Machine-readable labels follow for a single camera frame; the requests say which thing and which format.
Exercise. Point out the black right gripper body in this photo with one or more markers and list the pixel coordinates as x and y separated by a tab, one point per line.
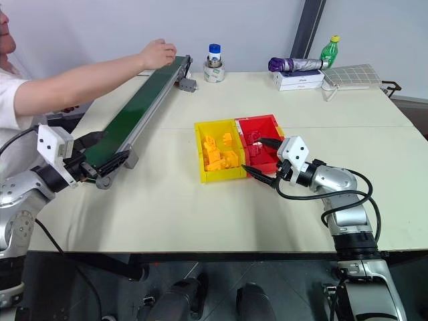
283	171

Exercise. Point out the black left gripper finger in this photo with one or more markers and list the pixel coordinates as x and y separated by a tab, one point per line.
91	138
91	170

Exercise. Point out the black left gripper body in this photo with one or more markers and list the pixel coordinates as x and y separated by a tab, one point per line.
76	167

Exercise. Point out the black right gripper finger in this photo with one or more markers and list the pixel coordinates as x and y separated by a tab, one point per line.
262	176
271	142

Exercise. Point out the person's bare forearm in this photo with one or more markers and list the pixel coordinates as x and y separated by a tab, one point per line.
80	80

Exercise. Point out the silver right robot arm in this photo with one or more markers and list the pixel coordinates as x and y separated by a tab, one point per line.
334	180

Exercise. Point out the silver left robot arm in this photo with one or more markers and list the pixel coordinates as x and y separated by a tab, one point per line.
16	197

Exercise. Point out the green conveyor belt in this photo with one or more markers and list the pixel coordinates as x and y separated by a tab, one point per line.
140	103

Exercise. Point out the grey metal block with holes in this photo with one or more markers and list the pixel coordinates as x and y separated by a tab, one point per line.
187	84

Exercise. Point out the person's bare hand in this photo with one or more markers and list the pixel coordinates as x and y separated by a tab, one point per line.
158	54

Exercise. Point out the red plastic bin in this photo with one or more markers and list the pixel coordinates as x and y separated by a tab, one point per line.
267	125

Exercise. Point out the red toy block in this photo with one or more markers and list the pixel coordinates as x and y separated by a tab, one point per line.
255	153
253	137

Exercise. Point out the yellow toy block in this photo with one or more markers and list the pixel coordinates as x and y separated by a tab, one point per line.
230	160
228	138
211	160
210	142

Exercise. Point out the yellow plastic bin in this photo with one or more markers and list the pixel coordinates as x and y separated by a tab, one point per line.
202	174

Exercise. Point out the white phone box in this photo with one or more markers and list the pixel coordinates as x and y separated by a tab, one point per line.
297	76
301	86

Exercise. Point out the folded purple grey umbrella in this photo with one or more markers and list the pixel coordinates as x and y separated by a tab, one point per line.
294	64

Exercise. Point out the white tape roll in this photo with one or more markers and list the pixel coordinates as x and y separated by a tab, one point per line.
214	74

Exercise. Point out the person in white shirt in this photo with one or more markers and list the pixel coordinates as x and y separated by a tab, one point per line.
6	97

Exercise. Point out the white bottle blue cap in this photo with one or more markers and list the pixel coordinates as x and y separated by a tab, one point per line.
214	53

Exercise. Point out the green plastic bottle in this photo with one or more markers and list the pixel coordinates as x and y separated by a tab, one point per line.
329	53

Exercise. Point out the dark grey pillar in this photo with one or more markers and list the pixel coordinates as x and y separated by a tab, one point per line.
307	26

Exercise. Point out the dark rounded shape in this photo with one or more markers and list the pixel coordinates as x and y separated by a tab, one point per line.
254	302
182	297

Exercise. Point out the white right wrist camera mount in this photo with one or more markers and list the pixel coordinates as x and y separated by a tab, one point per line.
294	148

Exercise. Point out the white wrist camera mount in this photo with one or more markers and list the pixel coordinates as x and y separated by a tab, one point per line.
48	140
294	148

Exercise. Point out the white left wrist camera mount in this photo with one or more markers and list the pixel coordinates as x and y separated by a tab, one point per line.
48	140

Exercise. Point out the black table frame brace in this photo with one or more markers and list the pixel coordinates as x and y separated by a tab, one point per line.
110	264

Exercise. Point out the black metal bracket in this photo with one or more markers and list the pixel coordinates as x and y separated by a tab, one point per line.
391	87

